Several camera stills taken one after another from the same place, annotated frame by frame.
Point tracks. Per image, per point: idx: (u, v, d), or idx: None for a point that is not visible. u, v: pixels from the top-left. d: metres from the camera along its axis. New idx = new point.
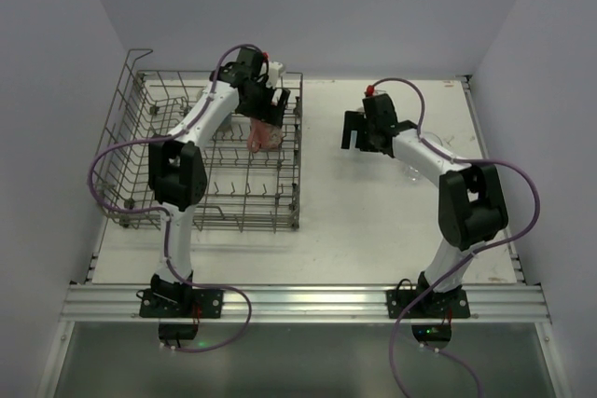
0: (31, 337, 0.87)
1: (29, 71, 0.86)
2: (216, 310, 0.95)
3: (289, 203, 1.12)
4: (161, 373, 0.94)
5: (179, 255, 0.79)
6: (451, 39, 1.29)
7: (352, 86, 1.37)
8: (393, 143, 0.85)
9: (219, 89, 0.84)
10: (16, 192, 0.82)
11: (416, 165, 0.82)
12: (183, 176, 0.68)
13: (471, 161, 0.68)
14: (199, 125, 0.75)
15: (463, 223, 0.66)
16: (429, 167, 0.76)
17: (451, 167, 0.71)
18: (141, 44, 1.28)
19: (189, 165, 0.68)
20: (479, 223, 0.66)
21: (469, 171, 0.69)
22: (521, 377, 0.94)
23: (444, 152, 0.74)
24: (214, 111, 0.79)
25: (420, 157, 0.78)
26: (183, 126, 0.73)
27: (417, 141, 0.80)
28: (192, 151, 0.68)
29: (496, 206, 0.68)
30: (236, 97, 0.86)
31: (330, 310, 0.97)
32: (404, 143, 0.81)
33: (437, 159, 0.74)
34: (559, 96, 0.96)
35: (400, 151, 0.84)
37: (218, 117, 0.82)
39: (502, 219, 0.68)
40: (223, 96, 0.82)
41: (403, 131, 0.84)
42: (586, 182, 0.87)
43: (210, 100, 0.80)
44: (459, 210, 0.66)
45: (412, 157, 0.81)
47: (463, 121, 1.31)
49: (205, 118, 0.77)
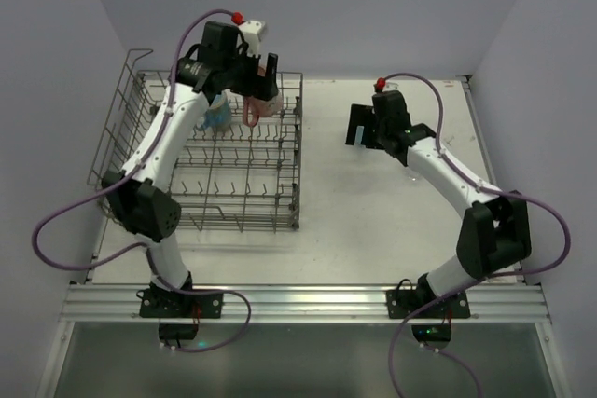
0: (31, 337, 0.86)
1: (28, 70, 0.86)
2: (216, 310, 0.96)
3: (289, 203, 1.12)
4: (161, 373, 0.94)
5: (168, 270, 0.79)
6: (451, 39, 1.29)
7: (352, 86, 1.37)
8: (408, 152, 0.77)
9: (181, 96, 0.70)
10: (16, 191, 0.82)
11: (432, 181, 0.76)
12: (147, 217, 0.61)
13: (501, 194, 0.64)
14: (158, 153, 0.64)
15: (487, 258, 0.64)
16: (451, 190, 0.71)
17: (477, 196, 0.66)
18: (141, 44, 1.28)
19: (149, 206, 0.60)
20: (503, 257, 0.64)
21: (495, 201, 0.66)
22: (521, 377, 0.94)
23: (469, 176, 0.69)
24: (175, 130, 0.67)
25: (440, 176, 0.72)
26: (136, 160, 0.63)
27: (437, 156, 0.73)
28: (150, 191, 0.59)
29: (520, 238, 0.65)
30: (204, 101, 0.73)
31: (330, 310, 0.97)
32: (422, 157, 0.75)
33: (461, 184, 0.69)
34: (559, 96, 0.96)
35: (414, 162, 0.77)
37: (184, 131, 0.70)
39: (524, 251, 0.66)
40: (185, 108, 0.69)
41: (421, 141, 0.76)
42: (586, 182, 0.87)
43: (169, 116, 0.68)
44: (485, 247, 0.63)
45: (430, 173, 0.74)
47: (463, 121, 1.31)
49: (166, 140, 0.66)
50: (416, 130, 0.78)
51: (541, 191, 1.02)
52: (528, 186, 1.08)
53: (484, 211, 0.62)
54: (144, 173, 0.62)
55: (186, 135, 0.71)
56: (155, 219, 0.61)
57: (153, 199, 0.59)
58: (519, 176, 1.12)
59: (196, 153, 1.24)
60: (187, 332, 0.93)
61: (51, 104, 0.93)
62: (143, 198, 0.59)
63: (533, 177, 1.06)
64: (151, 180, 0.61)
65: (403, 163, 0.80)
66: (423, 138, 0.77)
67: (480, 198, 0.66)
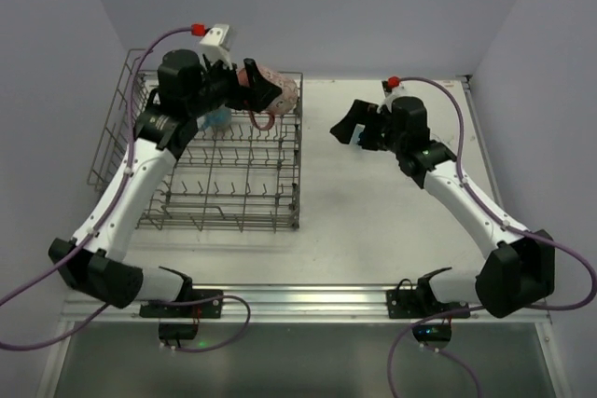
0: (32, 336, 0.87)
1: (28, 70, 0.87)
2: (216, 309, 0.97)
3: (289, 203, 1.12)
4: (161, 373, 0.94)
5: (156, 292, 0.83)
6: (451, 39, 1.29)
7: (352, 86, 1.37)
8: (425, 176, 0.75)
9: (143, 153, 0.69)
10: (16, 191, 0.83)
11: (451, 210, 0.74)
12: (101, 288, 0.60)
13: (528, 236, 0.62)
14: (113, 221, 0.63)
15: (508, 298, 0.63)
16: (473, 224, 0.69)
17: (502, 235, 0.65)
18: (141, 44, 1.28)
19: (102, 279, 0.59)
20: (523, 299, 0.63)
21: (520, 240, 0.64)
22: (521, 377, 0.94)
23: (494, 212, 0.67)
24: (133, 192, 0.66)
25: (463, 207, 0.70)
26: (89, 228, 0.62)
27: (458, 185, 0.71)
28: (103, 264, 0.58)
29: (545, 279, 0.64)
30: (169, 158, 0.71)
31: (329, 310, 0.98)
32: (442, 185, 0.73)
33: (484, 219, 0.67)
34: (559, 96, 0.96)
35: (433, 187, 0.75)
37: (145, 192, 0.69)
39: (548, 291, 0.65)
40: (145, 167, 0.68)
41: (439, 163, 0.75)
42: (587, 181, 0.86)
43: (129, 177, 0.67)
44: (507, 288, 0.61)
45: (451, 201, 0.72)
47: (463, 121, 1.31)
49: (122, 206, 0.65)
50: (435, 150, 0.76)
51: (542, 191, 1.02)
52: (528, 186, 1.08)
53: (511, 253, 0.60)
54: (96, 243, 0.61)
55: (149, 193, 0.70)
56: (108, 290, 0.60)
57: (104, 272, 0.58)
58: (520, 177, 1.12)
59: (196, 153, 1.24)
60: (187, 332, 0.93)
61: (50, 104, 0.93)
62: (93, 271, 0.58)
63: (533, 177, 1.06)
64: (103, 251, 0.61)
65: (421, 185, 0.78)
66: (442, 160, 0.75)
67: (506, 239, 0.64)
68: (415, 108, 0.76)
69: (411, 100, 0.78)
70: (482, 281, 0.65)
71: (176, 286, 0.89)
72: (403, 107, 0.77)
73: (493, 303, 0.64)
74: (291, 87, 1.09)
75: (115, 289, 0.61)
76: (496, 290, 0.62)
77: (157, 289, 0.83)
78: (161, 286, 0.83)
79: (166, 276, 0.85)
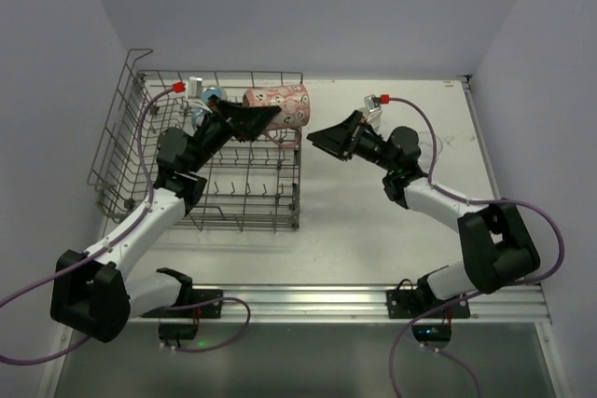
0: (33, 336, 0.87)
1: (28, 70, 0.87)
2: (216, 310, 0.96)
3: (289, 203, 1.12)
4: (161, 373, 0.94)
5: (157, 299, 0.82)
6: (451, 39, 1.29)
7: (352, 86, 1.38)
8: (404, 194, 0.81)
9: (161, 197, 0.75)
10: (16, 191, 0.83)
11: (428, 212, 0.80)
12: (95, 308, 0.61)
13: (489, 202, 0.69)
14: (126, 241, 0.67)
15: (492, 267, 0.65)
16: (445, 213, 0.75)
17: (468, 209, 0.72)
18: (141, 44, 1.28)
19: (104, 294, 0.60)
20: (506, 267, 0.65)
21: (489, 212, 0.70)
22: (521, 377, 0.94)
23: (457, 194, 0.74)
24: (149, 225, 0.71)
25: (437, 204, 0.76)
26: (105, 241, 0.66)
27: (429, 186, 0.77)
28: (110, 276, 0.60)
29: (523, 245, 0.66)
30: (182, 208, 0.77)
31: (330, 310, 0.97)
32: (417, 193, 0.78)
33: (451, 203, 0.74)
34: (559, 97, 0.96)
35: (413, 202, 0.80)
37: (158, 229, 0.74)
39: (534, 260, 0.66)
40: (164, 206, 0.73)
41: (414, 179, 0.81)
42: (587, 181, 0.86)
43: (147, 211, 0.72)
44: (483, 253, 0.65)
45: (427, 206, 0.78)
47: (463, 121, 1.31)
49: (138, 233, 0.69)
50: (412, 173, 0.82)
51: (541, 192, 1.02)
52: (528, 187, 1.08)
53: (476, 219, 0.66)
54: (107, 257, 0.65)
55: (158, 232, 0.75)
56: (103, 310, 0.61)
57: (110, 286, 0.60)
58: (520, 177, 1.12)
59: None
60: (187, 332, 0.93)
61: (51, 104, 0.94)
62: (99, 282, 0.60)
63: (533, 178, 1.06)
64: (114, 264, 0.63)
65: (405, 206, 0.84)
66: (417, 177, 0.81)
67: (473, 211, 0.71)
68: (412, 146, 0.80)
69: (405, 133, 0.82)
70: (465, 263, 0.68)
71: (173, 291, 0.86)
72: (401, 145, 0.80)
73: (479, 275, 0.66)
74: (295, 100, 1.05)
75: (109, 312, 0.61)
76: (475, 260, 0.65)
77: (153, 298, 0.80)
78: (158, 293, 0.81)
79: (159, 283, 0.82)
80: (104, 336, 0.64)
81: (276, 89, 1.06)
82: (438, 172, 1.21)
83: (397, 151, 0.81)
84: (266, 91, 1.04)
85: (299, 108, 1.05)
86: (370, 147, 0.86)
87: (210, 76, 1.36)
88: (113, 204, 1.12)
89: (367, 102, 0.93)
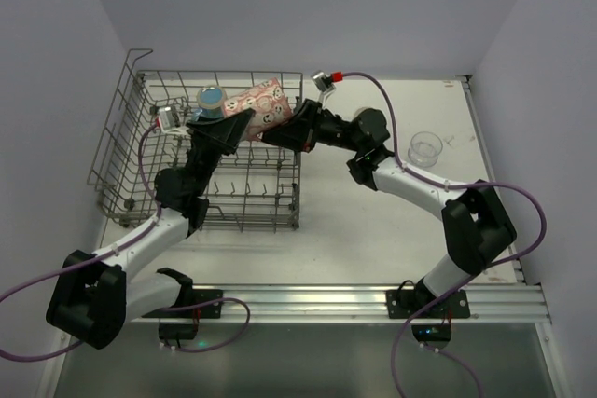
0: (33, 336, 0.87)
1: (28, 71, 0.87)
2: (216, 310, 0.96)
3: (289, 203, 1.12)
4: (161, 373, 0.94)
5: (157, 301, 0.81)
6: (452, 39, 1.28)
7: (352, 86, 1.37)
8: (373, 178, 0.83)
9: (169, 214, 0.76)
10: (16, 192, 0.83)
11: (398, 194, 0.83)
12: (94, 309, 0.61)
13: (468, 185, 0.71)
14: (132, 248, 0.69)
15: (477, 248, 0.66)
16: (423, 198, 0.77)
17: (448, 195, 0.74)
18: (141, 44, 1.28)
19: (105, 295, 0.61)
20: (491, 245, 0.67)
21: (468, 195, 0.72)
22: (521, 377, 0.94)
23: (435, 180, 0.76)
24: (156, 238, 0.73)
25: (409, 187, 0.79)
26: (113, 245, 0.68)
27: (400, 171, 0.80)
28: (114, 278, 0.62)
29: (502, 223, 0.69)
30: (186, 225, 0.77)
31: (331, 310, 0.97)
32: (386, 175, 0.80)
33: (429, 189, 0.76)
34: (559, 96, 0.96)
35: (388, 186, 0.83)
37: (162, 243, 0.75)
39: (511, 236, 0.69)
40: (171, 223, 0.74)
41: (381, 161, 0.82)
42: (587, 181, 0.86)
43: (154, 225, 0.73)
44: (469, 239, 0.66)
45: (400, 187, 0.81)
47: (462, 121, 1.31)
49: (144, 242, 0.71)
50: (377, 154, 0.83)
51: (540, 192, 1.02)
52: (527, 187, 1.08)
53: (459, 207, 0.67)
54: (114, 260, 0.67)
55: (160, 247, 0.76)
56: (101, 313, 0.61)
57: (114, 287, 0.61)
58: (520, 177, 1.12)
59: None
60: (187, 332, 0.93)
61: (50, 104, 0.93)
62: (103, 282, 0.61)
63: (532, 178, 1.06)
64: (118, 267, 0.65)
65: (373, 187, 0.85)
66: (383, 159, 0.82)
67: (452, 197, 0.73)
68: (381, 132, 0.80)
69: (370, 118, 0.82)
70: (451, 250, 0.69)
71: (173, 292, 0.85)
72: (369, 132, 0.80)
73: (465, 259, 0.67)
74: (268, 95, 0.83)
75: (107, 315, 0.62)
76: (462, 245, 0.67)
77: (153, 300, 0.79)
78: (158, 295, 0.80)
79: (159, 285, 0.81)
80: (96, 341, 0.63)
81: (245, 91, 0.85)
82: (437, 172, 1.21)
83: (364, 138, 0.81)
84: (236, 98, 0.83)
85: (275, 102, 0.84)
86: (333, 132, 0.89)
87: (209, 76, 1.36)
88: (112, 204, 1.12)
89: (318, 84, 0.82)
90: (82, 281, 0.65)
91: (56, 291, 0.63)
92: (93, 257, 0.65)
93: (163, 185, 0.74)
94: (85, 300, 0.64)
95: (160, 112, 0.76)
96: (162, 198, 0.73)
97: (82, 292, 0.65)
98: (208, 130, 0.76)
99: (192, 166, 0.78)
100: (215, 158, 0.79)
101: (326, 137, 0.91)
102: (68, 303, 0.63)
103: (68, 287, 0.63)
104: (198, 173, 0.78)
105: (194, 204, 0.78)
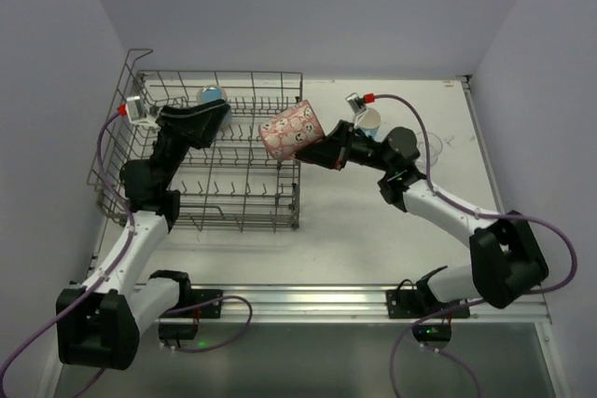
0: (33, 337, 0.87)
1: (27, 71, 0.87)
2: (216, 310, 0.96)
3: (289, 202, 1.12)
4: (161, 373, 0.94)
5: (161, 306, 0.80)
6: (451, 39, 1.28)
7: (351, 87, 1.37)
8: (403, 197, 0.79)
9: (142, 218, 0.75)
10: (15, 192, 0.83)
11: (427, 217, 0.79)
12: (104, 337, 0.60)
13: (499, 217, 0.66)
14: (120, 267, 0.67)
15: (505, 281, 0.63)
16: (452, 225, 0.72)
17: (478, 223, 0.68)
18: (141, 44, 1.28)
19: (111, 322, 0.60)
20: (520, 280, 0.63)
21: (498, 226, 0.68)
22: (521, 377, 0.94)
23: (465, 206, 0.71)
24: (139, 249, 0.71)
25: (437, 212, 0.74)
26: (100, 272, 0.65)
27: (430, 193, 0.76)
28: (114, 303, 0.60)
29: (534, 258, 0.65)
30: (163, 225, 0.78)
31: (330, 309, 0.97)
32: (416, 197, 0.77)
33: (459, 214, 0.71)
34: (559, 95, 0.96)
35: (415, 206, 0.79)
37: (146, 251, 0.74)
39: (544, 275, 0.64)
40: (147, 226, 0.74)
41: (412, 182, 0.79)
42: (587, 181, 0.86)
43: (132, 234, 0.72)
44: (496, 273, 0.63)
45: (428, 212, 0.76)
47: (462, 121, 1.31)
49: (129, 258, 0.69)
50: (409, 173, 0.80)
51: (542, 192, 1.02)
52: (527, 187, 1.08)
53: (487, 237, 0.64)
54: (106, 286, 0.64)
55: (146, 255, 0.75)
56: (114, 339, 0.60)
57: (118, 312, 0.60)
58: (520, 179, 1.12)
59: (196, 153, 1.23)
60: (187, 332, 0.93)
61: (50, 104, 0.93)
62: (104, 310, 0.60)
63: (532, 178, 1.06)
64: (115, 291, 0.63)
65: (403, 208, 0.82)
66: (415, 181, 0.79)
67: (482, 225, 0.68)
68: (411, 149, 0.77)
69: (401, 135, 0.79)
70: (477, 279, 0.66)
71: (173, 292, 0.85)
72: (399, 149, 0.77)
73: (491, 293, 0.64)
74: (298, 116, 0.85)
75: (120, 338, 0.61)
76: (488, 275, 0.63)
77: (157, 306, 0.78)
78: (160, 300, 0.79)
79: (160, 289, 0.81)
80: (121, 365, 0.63)
81: (279, 114, 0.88)
82: (437, 172, 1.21)
83: (395, 155, 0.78)
84: (270, 120, 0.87)
85: (306, 121, 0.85)
86: (364, 153, 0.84)
87: (210, 76, 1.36)
88: (113, 204, 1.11)
89: (351, 104, 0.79)
90: (83, 314, 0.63)
91: (59, 335, 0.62)
92: (87, 291, 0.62)
93: (130, 176, 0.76)
94: (92, 332, 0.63)
95: (128, 101, 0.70)
96: (131, 189, 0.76)
97: (86, 324, 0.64)
98: (180, 122, 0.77)
99: (159, 157, 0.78)
100: (182, 149, 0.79)
101: (356, 157, 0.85)
102: (76, 340, 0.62)
103: (71, 327, 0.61)
104: (165, 164, 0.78)
105: (166, 197, 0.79)
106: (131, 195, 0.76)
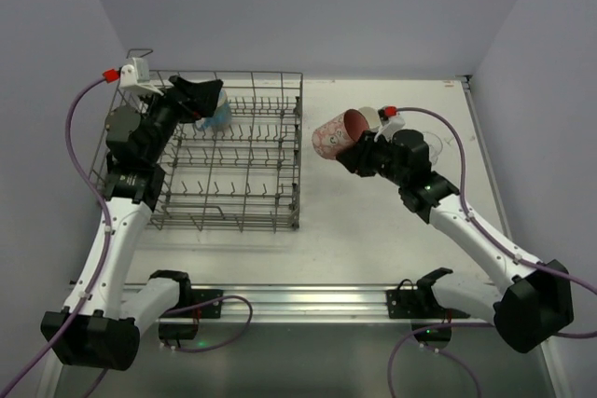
0: (33, 338, 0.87)
1: (27, 71, 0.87)
2: (216, 310, 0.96)
3: (289, 203, 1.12)
4: (162, 373, 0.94)
5: (159, 304, 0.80)
6: (451, 39, 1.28)
7: (351, 87, 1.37)
8: (429, 211, 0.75)
9: (118, 211, 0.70)
10: (14, 192, 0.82)
11: (452, 239, 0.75)
12: (101, 350, 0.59)
13: (540, 268, 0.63)
14: (103, 281, 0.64)
15: (532, 331, 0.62)
16: (485, 259, 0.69)
17: (516, 268, 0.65)
18: (141, 44, 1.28)
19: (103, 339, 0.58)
20: (546, 331, 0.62)
21: (534, 273, 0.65)
22: (521, 377, 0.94)
23: (505, 246, 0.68)
24: (119, 253, 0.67)
25: (469, 240, 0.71)
26: (81, 292, 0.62)
27: (464, 218, 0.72)
28: (103, 323, 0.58)
29: (563, 309, 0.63)
30: (145, 209, 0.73)
31: (330, 310, 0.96)
32: (448, 219, 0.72)
33: (495, 253, 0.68)
34: (560, 95, 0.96)
35: (440, 224, 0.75)
37: (130, 248, 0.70)
39: (568, 322, 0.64)
40: (126, 222, 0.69)
41: (441, 192, 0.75)
42: (588, 180, 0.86)
43: (110, 235, 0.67)
44: (527, 323, 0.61)
45: (457, 235, 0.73)
47: (462, 121, 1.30)
49: (110, 266, 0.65)
50: (435, 182, 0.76)
51: (542, 192, 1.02)
52: (527, 187, 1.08)
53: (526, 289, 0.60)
54: (90, 306, 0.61)
55: (131, 252, 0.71)
56: (111, 350, 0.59)
57: (107, 331, 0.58)
58: (520, 178, 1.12)
59: (196, 153, 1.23)
60: (188, 332, 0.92)
61: (49, 104, 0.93)
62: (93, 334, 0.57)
63: (533, 178, 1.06)
64: (100, 312, 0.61)
65: (425, 220, 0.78)
66: (446, 195, 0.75)
67: (520, 272, 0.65)
68: (417, 144, 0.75)
69: (405, 135, 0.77)
70: (500, 318, 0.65)
71: (173, 292, 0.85)
72: (403, 144, 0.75)
73: (515, 336, 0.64)
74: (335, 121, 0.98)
75: (120, 344, 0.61)
76: (518, 322, 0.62)
77: (157, 306, 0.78)
78: (159, 301, 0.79)
79: (159, 290, 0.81)
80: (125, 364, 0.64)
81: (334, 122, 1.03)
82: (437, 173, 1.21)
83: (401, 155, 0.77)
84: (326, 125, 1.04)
85: (338, 128, 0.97)
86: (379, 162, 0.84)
87: (210, 76, 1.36)
88: None
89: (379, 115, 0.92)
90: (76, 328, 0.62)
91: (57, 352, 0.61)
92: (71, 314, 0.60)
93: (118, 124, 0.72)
94: None
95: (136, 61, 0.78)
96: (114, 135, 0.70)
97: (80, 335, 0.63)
98: (183, 91, 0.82)
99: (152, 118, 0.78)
100: (173, 125, 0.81)
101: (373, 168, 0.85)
102: (75, 353, 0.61)
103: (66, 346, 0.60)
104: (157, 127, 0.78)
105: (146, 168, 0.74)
106: (114, 144, 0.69)
